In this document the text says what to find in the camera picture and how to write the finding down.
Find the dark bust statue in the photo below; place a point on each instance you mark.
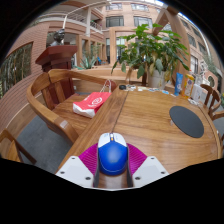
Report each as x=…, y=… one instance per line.
x=59, y=37

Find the black key fob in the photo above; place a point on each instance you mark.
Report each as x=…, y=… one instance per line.
x=122, y=87

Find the round dark grey mouse pad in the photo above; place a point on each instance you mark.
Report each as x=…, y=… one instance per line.
x=186, y=121

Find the green plant in white pot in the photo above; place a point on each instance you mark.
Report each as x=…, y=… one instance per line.
x=151, y=50

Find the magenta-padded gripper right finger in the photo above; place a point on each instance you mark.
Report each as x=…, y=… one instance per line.
x=148, y=170

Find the blue tube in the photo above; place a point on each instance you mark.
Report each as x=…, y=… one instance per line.
x=179, y=85

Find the red and white paper bag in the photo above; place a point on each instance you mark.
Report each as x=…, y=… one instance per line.
x=90, y=104

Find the green agave plant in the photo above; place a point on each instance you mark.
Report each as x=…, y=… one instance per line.
x=88, y=62

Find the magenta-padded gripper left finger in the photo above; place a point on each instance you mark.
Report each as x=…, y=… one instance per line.
x=76, y=170

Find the blue and white computer mouse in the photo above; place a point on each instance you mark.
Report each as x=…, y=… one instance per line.
x=112, y=156

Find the dark red wooden pedestal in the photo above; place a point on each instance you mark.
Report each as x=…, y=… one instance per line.
x=56, y=56

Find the yellow pump bottle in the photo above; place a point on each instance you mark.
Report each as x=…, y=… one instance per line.
x=188, y=86

